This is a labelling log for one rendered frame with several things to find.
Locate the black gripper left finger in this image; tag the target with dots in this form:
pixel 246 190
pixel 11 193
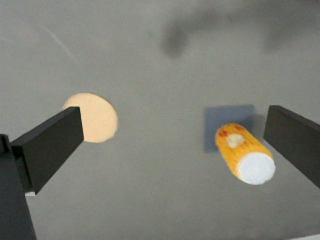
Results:
pixel 28 163

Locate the orange striped drink can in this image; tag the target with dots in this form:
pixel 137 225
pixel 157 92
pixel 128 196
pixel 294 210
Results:
pixel 246 158

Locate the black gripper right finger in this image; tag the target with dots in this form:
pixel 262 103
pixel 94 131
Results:
pixel 296 138

